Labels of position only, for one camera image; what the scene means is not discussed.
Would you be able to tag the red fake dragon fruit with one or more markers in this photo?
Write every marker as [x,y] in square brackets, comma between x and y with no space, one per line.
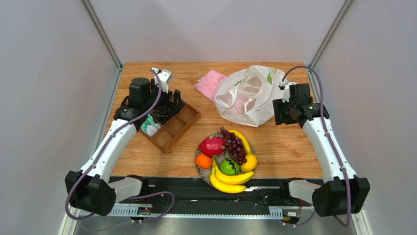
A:
[213,145]

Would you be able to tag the pink folded cloth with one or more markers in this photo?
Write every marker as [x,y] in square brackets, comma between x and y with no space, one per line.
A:
[208,84]

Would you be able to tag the single yellow fake banana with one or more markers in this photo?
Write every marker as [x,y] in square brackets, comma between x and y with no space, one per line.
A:
[245,143]

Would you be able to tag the white plastic bag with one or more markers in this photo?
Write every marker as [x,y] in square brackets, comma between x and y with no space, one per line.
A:
[246,96]

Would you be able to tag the yellow fake lemon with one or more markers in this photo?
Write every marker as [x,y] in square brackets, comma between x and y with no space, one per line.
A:
[250,163]

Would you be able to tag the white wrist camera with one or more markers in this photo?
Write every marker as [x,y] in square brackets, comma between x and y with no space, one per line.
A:
[285,86]
[165,77]

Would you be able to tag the orange fake orange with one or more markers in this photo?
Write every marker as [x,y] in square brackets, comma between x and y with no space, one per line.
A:
[203,161]

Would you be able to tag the speckled round plate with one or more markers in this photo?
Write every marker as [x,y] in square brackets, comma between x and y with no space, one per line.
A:
[205,173]

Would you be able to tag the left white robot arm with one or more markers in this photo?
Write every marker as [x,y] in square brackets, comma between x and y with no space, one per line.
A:
[89,189]

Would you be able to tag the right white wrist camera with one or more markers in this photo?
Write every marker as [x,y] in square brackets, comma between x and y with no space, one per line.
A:
[285,86]

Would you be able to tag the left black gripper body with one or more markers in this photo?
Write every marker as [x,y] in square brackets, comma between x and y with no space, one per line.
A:
[164,102]

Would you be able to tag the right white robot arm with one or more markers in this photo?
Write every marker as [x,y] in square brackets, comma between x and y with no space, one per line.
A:
[343,192]

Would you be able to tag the yellow fake banana bunch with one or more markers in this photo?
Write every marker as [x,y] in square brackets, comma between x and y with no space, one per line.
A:
[228,184]

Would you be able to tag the green fake melon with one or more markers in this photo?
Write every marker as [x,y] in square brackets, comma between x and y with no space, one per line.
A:
[229,167]

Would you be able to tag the brown wooden divided tray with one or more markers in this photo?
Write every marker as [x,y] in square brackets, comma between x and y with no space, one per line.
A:
[172,128]

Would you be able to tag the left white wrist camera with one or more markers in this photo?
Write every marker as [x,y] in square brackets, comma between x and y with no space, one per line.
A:
[165,77]

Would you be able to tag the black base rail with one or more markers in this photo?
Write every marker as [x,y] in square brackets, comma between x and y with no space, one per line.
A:
[195,197]

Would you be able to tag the dark red fake grapes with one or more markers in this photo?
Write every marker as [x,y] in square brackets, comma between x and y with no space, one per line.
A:
[234,146]

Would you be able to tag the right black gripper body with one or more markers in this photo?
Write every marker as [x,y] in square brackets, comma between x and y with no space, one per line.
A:
[279,112]

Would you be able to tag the white teal rolled sock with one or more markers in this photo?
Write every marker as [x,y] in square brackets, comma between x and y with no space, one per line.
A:
[150,127]

